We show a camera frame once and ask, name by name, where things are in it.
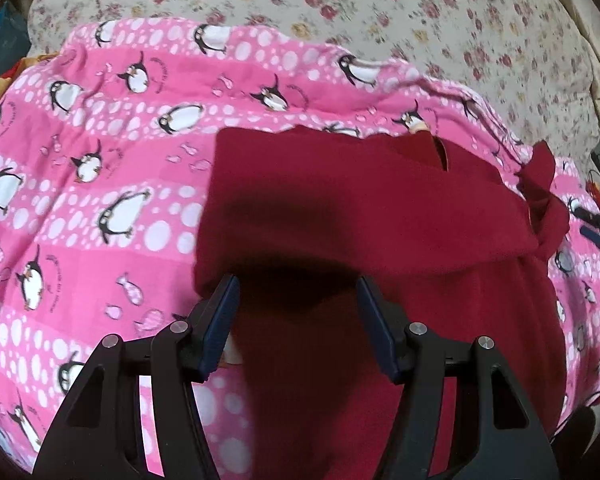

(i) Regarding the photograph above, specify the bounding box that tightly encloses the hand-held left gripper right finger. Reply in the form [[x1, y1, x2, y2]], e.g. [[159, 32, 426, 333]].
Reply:
[[356, 276, 561, 480]]

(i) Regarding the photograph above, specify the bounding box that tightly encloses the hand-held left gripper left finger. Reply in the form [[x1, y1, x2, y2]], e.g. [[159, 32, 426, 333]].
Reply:
[[32, 274, 242, 480]]

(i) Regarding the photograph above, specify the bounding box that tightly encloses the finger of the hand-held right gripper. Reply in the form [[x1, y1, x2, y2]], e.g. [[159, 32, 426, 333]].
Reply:
[[570, 207, 600, 252]]

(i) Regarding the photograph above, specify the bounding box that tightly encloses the red fleece garment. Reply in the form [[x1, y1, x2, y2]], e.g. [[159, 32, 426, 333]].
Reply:
[[192, 125, 571, 480]]

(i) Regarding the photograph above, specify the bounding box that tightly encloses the pink penguin print blanket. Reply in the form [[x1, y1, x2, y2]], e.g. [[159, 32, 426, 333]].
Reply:
[[0, 17, 600, 476]]

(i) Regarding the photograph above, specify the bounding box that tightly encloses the floral bed sheet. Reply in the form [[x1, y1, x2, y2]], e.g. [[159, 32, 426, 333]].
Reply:
[[27, 0, 600, 161]]

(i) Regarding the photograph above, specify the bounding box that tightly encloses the yellow orange cloth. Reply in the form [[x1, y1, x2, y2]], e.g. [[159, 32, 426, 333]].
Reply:
[[0, 55, 46, 121]]

